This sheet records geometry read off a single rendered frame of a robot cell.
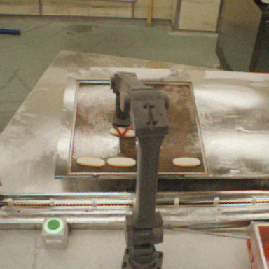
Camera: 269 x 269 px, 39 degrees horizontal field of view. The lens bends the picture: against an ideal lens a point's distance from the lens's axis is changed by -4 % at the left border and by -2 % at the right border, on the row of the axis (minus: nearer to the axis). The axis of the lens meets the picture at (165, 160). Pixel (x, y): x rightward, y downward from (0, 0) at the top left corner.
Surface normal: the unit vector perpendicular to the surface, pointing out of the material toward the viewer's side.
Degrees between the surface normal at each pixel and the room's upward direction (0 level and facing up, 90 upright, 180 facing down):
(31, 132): 0
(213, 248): 0
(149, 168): 86
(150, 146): 86
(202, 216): 0
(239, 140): 10
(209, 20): 90
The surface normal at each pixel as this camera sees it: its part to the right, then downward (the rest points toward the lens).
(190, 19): 0.10, 0.67
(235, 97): 0.11, -0.62
